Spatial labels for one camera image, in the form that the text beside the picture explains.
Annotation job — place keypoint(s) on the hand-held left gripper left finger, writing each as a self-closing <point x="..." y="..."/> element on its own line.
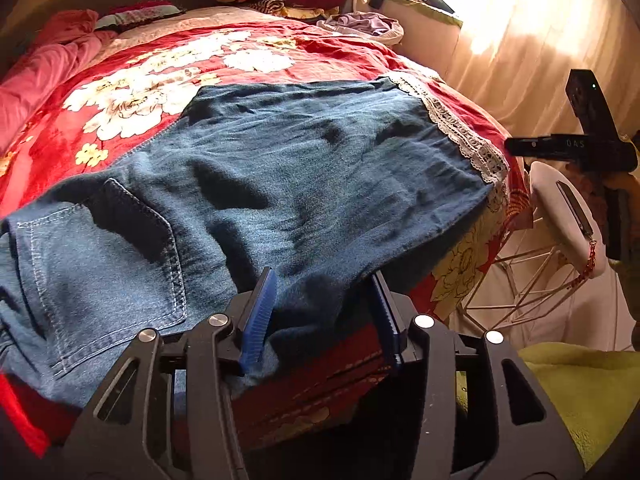
<point x="257" y="320"/>

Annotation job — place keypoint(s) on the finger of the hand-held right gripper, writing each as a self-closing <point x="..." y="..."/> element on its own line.
<point x="527" y="146"/>

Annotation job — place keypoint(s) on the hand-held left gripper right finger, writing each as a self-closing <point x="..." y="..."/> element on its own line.
<point x="386" y="320"/>

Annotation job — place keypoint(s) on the blue denim pants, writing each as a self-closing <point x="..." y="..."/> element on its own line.
<point x="280" y="185"/>

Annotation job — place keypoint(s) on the dark phone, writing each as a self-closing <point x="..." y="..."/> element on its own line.
<point x="575" y="210"/>

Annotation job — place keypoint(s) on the cream curtain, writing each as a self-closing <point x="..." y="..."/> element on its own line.
<point x="530" y="25"/>

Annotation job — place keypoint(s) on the white bedside cabinet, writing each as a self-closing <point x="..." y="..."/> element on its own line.
<point x="425" y="42"/>

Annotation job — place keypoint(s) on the laundry basket with purple clothes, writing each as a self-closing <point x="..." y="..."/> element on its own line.
<point x="367" y="27"/>

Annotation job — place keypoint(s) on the person's green garment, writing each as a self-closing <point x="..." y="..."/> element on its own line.
<point x="585" y="390"/>

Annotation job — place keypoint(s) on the red floral blanket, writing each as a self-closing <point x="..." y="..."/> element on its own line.
<point x="165" y="75"/>

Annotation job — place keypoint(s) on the colourful patterned pillow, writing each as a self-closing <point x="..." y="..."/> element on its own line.
<point x="137" y="15"/>

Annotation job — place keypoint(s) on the pink duvet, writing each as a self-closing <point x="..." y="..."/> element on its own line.
<point x="45" y="65"/>

